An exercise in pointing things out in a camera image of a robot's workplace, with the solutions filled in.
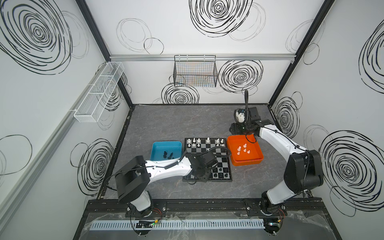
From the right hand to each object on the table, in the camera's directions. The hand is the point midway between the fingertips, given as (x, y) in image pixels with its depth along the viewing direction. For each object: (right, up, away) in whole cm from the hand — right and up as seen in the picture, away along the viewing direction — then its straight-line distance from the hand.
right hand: (233, 128), depth 89 cm
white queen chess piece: (-15, -8, +7) cm, 18 cm away
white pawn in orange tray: (+9, -12, +7) cm, 16 cm away
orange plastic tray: (+14, -18, +3) cm, 23 cm away
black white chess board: (-7, -25, -4) cm, 26 cm away
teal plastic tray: (-48, -14, +12) cm, 51 cm away
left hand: (-17, -25, -8) cm, 31 cm away
